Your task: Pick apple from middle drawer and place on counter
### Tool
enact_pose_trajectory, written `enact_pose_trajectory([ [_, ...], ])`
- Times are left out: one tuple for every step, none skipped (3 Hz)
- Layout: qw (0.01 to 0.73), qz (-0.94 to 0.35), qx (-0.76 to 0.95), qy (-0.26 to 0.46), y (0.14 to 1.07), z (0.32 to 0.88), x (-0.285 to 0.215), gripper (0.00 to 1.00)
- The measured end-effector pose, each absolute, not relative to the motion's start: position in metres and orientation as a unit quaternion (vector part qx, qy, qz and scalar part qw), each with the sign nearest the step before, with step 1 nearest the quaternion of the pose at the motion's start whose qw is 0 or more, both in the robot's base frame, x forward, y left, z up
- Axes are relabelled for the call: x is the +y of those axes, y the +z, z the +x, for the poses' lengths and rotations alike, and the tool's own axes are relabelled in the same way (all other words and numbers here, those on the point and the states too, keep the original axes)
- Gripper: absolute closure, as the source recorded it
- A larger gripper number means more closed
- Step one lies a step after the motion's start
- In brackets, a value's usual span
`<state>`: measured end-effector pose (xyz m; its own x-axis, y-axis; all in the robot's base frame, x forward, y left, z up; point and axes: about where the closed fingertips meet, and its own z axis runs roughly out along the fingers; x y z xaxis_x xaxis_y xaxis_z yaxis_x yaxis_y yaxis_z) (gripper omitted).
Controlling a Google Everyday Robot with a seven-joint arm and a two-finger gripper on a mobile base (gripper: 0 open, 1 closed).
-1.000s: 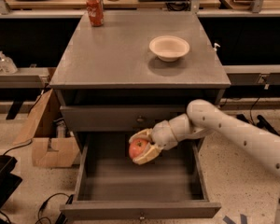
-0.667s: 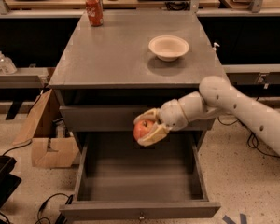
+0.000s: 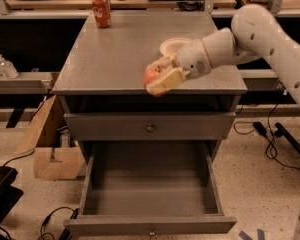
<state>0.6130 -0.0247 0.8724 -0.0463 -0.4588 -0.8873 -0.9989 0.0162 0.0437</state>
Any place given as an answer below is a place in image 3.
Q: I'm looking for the grey open middle drawer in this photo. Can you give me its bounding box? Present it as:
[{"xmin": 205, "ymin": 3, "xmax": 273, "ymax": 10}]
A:
[{"xmin": 65, "ymin": 141, "xmax": 236, "ymax": 238}]

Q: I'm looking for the black power adapter cable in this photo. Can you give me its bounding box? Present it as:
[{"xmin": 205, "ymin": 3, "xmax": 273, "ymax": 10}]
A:
[{"xmin": 233, "ymin": 103, "xmax": 300, "ymax": 172}]

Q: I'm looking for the red apple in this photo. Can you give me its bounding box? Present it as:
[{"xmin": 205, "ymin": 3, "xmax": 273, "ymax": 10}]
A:
[{"xmin": 143, "ymin": 65, "xmax": 165, "ymax": 97}]

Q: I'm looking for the white paper bowl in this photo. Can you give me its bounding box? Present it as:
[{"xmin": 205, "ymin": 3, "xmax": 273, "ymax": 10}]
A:
[{"xmin": 160, "ymin": 38, "xmax": 191, "ymax": 56}]

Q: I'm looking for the brown cardboard box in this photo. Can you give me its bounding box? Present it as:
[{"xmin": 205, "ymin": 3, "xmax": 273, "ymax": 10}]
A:
[{"xmin": 14, "ymin": 95, "xmax": 85, "ymax": 180}]

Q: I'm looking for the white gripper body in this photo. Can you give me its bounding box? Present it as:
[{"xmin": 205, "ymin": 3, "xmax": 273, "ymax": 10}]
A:
[{"xmin": 175, "ymin": 39, "xmax": 212, "ymax": 79}]

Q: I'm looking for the clear sanitizer bottle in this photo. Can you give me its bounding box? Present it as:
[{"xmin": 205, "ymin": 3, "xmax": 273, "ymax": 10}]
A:
[{"xmin": 0, "ymin": 54, "xmax": 18, "ymax": 79}]

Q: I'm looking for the red soda can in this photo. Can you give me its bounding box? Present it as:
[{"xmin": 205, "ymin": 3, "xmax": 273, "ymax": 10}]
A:
[{"xmin": 92, "ymin": 0, "xmax": 111, "ymax": 28}]

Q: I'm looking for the black floor cable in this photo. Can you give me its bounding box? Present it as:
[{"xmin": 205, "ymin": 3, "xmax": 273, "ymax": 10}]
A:
[{"xmin": 37, "ymin": 206, "xmax": 78, "ymax": 240}]

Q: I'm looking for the grey drawer cabinet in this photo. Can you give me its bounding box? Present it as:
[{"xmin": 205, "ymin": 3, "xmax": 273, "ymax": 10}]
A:
[{"xmin": 53, "ymin": 10, "xmax": 247, "ymax": 156}]

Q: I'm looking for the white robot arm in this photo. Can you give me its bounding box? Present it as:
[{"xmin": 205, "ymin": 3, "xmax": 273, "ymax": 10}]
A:
[{"xmin": 144, "ymin": 4, "xmax": 300, "ymax": 107}]

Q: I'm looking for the grey top drawer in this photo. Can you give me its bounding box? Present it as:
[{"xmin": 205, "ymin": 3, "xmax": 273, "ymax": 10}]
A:
[{"xmin": 64, "ymin": 112, "xmax": 235, "ymax": 141}]

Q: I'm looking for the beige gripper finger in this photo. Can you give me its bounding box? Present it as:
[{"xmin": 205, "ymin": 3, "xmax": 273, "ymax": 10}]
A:
[
  {"xmin": 160, "ymin": 67, "xmax": 187, "ymax": 94},
  {"xmin": 146, "ymin": 54, "xmax": 177, "ymax": 72}
]

